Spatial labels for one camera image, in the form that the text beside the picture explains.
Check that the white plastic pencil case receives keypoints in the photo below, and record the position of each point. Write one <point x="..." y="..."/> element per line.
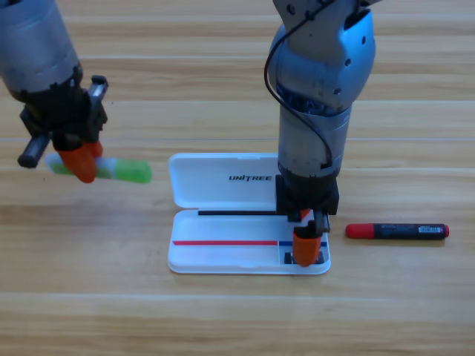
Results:
<point x="222" y="193"/>

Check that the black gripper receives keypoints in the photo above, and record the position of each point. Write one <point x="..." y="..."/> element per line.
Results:
<point x="63" y="115"/>
<point x="308" y="193"/>

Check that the red and black marker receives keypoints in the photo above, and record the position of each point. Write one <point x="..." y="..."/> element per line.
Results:
<point x="401" y="231"/>

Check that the black eraser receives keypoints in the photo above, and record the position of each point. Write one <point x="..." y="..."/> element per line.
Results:
<point x="287" y="258"/>

